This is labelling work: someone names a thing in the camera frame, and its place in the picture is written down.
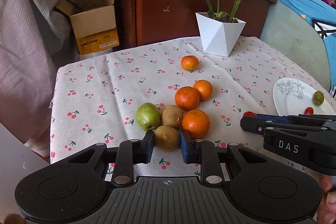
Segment large orange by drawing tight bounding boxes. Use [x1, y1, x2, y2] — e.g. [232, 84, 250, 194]
[182, 109, 211, 139]

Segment red cherry tomato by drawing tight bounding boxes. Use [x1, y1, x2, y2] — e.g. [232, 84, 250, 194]
[304, 107, 314, 115]
[243, 111, 257, 118]

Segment brown kiwi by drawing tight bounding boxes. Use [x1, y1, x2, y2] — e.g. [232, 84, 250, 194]
[161, 105, 185, 129]
[154, 126, 180, 152]

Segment green round fruit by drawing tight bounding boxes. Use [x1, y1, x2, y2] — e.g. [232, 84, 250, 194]
[311, 90, 325, 106]

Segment orange pair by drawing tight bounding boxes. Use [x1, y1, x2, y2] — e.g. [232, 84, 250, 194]
[193, 80, 213, 101]
[174, 86, 200, 111]

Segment right hand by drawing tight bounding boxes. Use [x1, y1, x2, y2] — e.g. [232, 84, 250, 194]
[317, 174, 336, 224]

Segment left hand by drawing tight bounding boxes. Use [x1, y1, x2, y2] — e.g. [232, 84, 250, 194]
[3, 214, 26, 224]

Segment white floral plate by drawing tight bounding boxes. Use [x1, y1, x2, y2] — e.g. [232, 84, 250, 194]
[273, 78, 335, 116]

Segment cherry print tablecloth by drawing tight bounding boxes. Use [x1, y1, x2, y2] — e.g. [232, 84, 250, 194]
[49, 35, 336, 180]

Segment small far orange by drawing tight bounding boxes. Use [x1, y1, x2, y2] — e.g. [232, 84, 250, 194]
[181, 55, 199, 71]

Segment green sofa armrest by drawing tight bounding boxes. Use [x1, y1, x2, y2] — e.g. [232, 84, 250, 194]
[260, 1, 331, 90]

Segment white geometric plant pot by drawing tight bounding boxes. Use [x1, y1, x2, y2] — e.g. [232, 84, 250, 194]
[196, 12, 246, 57]

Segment cardboard box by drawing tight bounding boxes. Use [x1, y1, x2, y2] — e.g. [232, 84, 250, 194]
[56, 0, 120, 56]

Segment checked grey curtain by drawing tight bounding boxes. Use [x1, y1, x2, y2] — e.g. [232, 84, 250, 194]
[1, 0, 75, 157]

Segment dark wooden cabinet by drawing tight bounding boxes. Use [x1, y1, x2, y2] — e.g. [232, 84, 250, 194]
[109, 0, 279, 50]

